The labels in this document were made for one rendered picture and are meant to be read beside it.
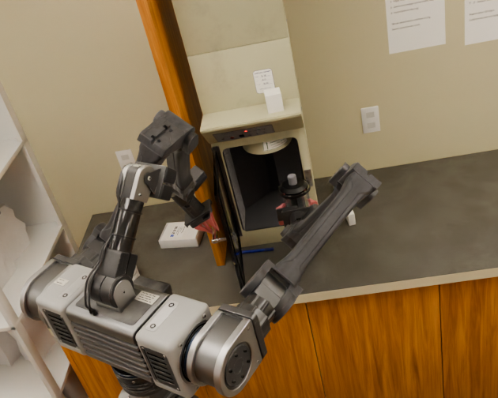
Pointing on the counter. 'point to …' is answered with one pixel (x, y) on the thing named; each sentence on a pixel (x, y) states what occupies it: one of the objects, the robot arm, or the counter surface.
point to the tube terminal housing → (224, 73)
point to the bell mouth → (267, 146)
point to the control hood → (252, 119)
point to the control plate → (244, 133)
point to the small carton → (273, 100)
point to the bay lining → (259, 173)
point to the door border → (224, 220)
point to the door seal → (226, 219)
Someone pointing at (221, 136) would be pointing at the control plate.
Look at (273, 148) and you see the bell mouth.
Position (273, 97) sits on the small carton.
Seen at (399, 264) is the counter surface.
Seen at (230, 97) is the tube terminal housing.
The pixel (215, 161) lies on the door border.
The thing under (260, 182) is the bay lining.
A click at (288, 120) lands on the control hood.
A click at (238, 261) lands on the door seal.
